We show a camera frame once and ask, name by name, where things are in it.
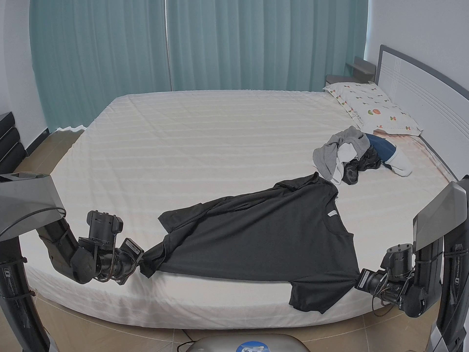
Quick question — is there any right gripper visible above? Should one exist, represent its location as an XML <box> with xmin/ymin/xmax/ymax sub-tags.
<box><xmin>355</xmin><ymin>268</ymin><xmax>391</xmax><ymax>300</ymax></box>

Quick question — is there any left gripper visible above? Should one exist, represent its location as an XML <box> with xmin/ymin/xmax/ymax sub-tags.
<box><xmin>110</xmin><ymin>238</ymin><xmax>144</xmax><ymax>280</ymax></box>

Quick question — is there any black T-shirt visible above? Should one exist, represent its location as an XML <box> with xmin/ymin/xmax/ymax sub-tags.
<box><xmin>139</xmin><ymin>172</ymin><xmax>361</xmax><ymax>314</ymax></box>

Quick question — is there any bed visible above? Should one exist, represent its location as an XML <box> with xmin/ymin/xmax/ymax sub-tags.
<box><xmin>26</xmin><ymin>44</ymin><xmax>469</xmax><ymax>331</ymax></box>

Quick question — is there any pile of clothes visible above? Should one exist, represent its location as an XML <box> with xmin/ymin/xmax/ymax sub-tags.
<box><xmin>312</xmin><ymin>126</ymin><xmax>414</xmax><ymax>186</ymax></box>

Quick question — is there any black chest of drawers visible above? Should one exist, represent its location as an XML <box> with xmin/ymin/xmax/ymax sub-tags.
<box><xmin>0</xmin><ymin>111</ymin><xmax>27</xmax><ymax>175</ymax></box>

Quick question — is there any white printed pillow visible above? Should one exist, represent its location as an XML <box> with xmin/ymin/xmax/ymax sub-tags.
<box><xmin>322</xmin><ymin>81</ymin><xmax>424</xmax><ymax>136</ymax></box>

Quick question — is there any blue-green curtain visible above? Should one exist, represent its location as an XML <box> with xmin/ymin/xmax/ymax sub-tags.
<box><xmin>165</xmin><ymin>0</ymin><xmax>369</xmax><ymax>92</ymax></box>
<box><xmin>29</xmin><ymin>0</ymin><xmax>173</xmax><ymax>133</ymax></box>

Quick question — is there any grey bedside table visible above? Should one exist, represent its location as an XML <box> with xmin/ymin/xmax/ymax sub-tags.
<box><xmin>325</xmin><ymin>56</ymin><xmax>377</xmax><ymax>85</ymax></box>

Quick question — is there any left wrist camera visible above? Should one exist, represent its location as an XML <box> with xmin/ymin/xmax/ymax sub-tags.
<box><xmin>86</xmin><ymin>210</ymin><xmax>124</xmax><ymax>250</ymax></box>

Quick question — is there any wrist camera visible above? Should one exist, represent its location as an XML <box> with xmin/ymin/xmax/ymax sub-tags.
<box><xmin>86</xmin><ymin>210</ymin><xmax>124</xmax><ymax>250</ymax></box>
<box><xmin>381</xmin><ymin>243</ymin><xmax>416</xmax><ymax>281</ymax></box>

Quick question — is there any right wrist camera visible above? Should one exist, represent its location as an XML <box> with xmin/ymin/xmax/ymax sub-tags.
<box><xmin>381</xmin><ymin>243</ymin><xmax>416</xmax><ymax>281</ymax></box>

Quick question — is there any black cable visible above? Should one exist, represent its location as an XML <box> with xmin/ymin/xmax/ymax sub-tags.
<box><xmin>177</xmin><ymin>329</ymin><xmax>200</xmax><ymax>352</ymax></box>
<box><xmin>0</xmin><ymin>207</ymin><xmax>66</xmax><ymax>241</ymax></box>

